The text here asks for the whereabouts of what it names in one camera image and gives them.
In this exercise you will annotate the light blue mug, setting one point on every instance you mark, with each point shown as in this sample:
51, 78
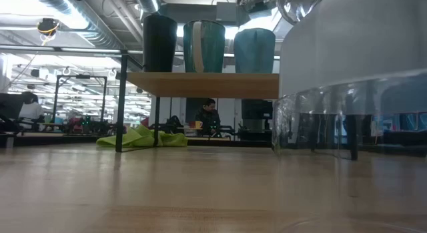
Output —
254, 51

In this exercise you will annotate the black tumbler cup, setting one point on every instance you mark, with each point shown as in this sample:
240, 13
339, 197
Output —
160, 42

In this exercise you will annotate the wooden shelf black metal legs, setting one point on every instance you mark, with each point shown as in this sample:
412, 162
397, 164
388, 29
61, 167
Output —
200, 84

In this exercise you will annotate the person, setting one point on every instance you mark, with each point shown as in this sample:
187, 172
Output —
30, 109
208, 117

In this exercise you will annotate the yellow background mug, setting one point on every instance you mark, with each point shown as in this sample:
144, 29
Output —
199, 124

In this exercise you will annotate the green cloth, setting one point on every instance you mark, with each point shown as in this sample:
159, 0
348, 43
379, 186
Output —
140, 139

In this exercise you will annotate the black hanging ceiling device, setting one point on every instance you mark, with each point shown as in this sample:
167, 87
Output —
48, 26

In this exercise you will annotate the black background monitor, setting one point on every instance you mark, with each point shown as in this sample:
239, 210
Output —
10, 106

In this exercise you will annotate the silver ceiling air duct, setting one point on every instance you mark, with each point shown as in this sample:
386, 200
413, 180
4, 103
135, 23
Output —
146, 1
93, 29

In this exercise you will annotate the black background rack frame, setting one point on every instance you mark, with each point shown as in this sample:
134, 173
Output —
80, 76

